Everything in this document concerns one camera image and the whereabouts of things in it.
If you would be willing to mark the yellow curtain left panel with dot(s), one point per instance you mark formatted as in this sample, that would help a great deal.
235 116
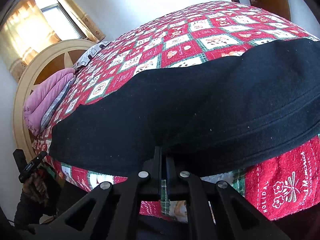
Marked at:
23 36

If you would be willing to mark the red patchwork bedspread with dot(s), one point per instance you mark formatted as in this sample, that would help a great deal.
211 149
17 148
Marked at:
278 187

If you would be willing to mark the pink folded quilt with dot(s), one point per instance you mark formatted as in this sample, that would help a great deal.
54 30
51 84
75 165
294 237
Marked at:
38 103

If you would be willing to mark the cream wooden headboard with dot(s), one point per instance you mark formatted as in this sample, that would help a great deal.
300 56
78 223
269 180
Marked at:
56 57

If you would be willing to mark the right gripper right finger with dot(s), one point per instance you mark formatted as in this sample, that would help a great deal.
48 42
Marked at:
217 210

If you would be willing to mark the white patterned pillow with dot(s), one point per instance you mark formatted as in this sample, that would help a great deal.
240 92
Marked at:
87 56

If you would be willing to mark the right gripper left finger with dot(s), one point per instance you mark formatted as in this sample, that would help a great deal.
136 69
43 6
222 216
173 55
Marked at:
108 211

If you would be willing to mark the black pants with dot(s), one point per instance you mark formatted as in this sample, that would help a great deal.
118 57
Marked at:
219 116

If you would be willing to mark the left hand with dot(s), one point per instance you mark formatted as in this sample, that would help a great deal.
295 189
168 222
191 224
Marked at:
35 188

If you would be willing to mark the window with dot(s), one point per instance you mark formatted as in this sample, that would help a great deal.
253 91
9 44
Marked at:
59 20

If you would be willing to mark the yellow curtain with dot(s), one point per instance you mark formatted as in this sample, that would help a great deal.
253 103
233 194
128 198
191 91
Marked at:
83 21

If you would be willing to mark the grey pillow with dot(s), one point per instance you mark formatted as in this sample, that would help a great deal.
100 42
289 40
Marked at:
52 108

